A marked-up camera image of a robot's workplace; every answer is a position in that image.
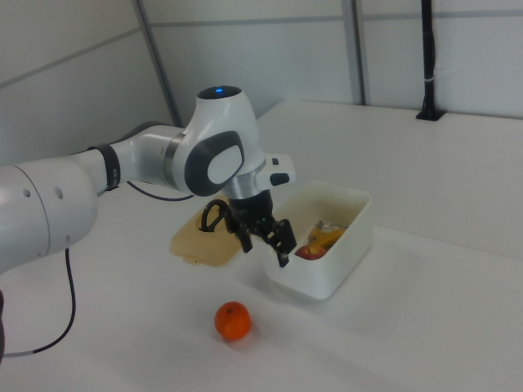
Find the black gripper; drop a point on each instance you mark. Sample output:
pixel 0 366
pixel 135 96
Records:
pixel 251 208

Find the red apple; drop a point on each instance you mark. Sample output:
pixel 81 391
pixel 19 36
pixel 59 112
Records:
pixel 310 253

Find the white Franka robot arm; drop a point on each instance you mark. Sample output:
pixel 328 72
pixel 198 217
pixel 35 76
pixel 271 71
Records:
pixel 122 159

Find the beige plastic container lid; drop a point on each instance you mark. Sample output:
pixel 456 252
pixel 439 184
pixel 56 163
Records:
pixel 204 247

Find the white plastic container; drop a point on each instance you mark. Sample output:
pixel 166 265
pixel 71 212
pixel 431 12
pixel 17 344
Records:
pixel 323 277

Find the orange mandarin fruit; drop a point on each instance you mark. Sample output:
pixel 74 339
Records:
pixel 232 322

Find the yellow toy tool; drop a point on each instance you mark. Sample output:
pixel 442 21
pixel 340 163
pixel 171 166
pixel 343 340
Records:
pixel 327 234

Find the black pole stand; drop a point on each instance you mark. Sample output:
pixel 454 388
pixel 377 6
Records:
pixel 428 61

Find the grey partition corner post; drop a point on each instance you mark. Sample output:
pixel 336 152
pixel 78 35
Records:
pixel 159 61

